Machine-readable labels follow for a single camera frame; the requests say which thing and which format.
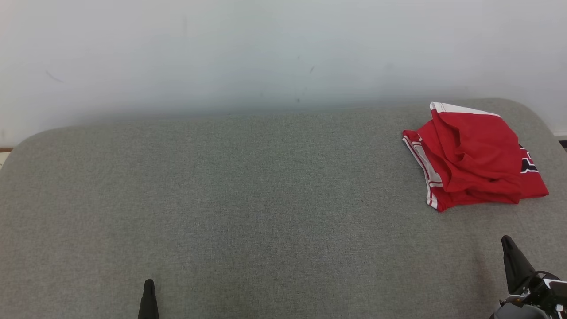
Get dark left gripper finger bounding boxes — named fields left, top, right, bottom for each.
left=137, top=279, right=159, bottom=319

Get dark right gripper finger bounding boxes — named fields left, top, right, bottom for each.
left=501, top=235, right=537, bottom=296

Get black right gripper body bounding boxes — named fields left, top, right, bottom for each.
left=516, top=271, right=567, bottom=313

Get red basketball jersey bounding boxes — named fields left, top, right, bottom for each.
left=402, top=130, right=550, bottom=213

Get red shorts with white stripe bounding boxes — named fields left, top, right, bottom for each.
left=416, top=102, right=524, bottom=206

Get grey fabric sofa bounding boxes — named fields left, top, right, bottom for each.
left=0, top=98, right=567, bottom=319

